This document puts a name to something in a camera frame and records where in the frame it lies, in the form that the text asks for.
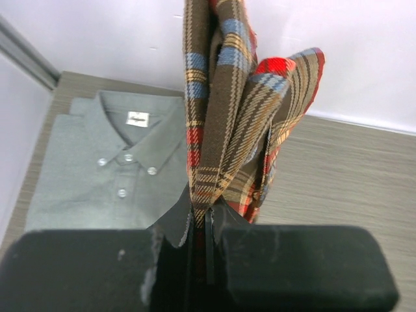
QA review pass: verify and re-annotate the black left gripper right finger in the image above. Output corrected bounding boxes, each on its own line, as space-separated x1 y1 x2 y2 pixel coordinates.
205 201 399 311

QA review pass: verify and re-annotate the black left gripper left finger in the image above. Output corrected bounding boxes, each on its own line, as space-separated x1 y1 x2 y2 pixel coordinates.
1 189 191 311

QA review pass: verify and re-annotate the red brown plaid shirt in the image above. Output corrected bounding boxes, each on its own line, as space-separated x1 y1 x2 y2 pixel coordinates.
183 1 325 226

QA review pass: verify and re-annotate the folded grey shirt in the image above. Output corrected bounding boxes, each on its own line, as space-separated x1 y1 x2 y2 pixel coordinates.
25 90 188 231

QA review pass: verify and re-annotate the grey wall corner strip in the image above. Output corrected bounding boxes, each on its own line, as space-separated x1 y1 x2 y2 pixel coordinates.
1 16 60 90

